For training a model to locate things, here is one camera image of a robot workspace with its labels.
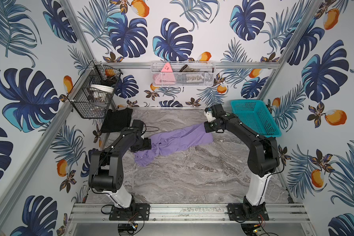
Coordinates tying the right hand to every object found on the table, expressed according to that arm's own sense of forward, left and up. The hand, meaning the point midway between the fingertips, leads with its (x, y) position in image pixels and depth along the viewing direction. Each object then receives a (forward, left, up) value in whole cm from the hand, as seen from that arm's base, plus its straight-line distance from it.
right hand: (207, 126), depth 96 cm
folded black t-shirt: (+16, +69, -12) cm, 71 cm away
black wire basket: (+8, +71, +19) cm, 74 cm away
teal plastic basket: (+22, -42, -10) cm, 49 cm away
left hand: (-13, +40, -3) cm, 42 cm away
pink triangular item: (+18, +27, +24) cm, 41 cm away
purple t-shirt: (-7, +29, -10) cm, 31 cm away
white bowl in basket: (+4, +60, +27) cm, 66 cm away
